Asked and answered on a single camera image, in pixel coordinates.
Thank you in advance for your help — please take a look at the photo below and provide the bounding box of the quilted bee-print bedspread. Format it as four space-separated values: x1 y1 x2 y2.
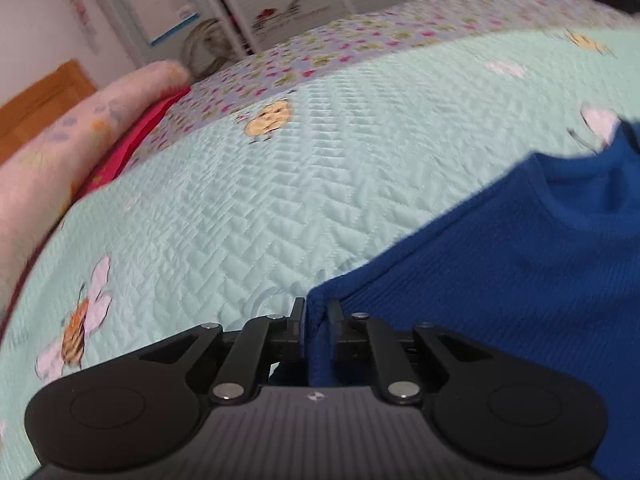
0 0 640 480

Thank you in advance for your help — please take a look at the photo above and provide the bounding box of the red blanket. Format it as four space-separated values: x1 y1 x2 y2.
75 85 193 201

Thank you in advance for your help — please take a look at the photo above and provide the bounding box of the red hanging ornament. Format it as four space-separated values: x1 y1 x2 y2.
47 0 98 51

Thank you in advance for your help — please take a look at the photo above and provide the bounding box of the blue-framed wall chart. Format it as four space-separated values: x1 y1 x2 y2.
116 0 197 46

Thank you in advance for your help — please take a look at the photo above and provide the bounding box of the sliding-door wardrobe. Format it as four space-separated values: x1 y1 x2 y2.
75 0 551 68

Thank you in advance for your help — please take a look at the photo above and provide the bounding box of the floral rolled quilt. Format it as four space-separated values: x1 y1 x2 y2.
0 60 191 331

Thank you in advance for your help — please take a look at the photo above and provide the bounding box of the wooden headboard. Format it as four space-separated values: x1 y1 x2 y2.
0 59 98 166

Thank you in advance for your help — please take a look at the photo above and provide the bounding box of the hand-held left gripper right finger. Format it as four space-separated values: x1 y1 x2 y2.
326 299 495 406

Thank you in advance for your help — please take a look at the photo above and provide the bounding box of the blue knit sweater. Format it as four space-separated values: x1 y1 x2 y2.
270 120 640 480

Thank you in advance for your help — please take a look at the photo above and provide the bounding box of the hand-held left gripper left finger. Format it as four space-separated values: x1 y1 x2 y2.
139 297 306 406

